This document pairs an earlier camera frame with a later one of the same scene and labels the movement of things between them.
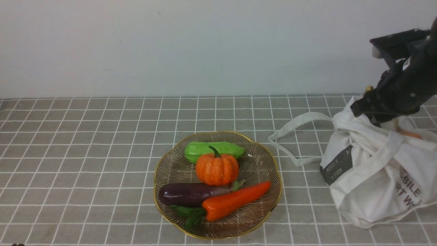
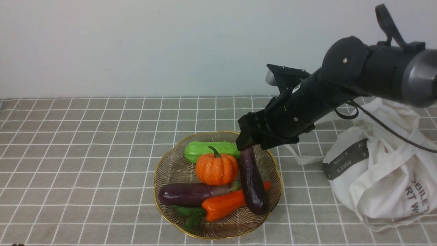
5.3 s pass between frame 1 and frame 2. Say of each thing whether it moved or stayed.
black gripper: moved
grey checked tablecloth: stayed
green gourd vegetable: stayed
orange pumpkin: stayed
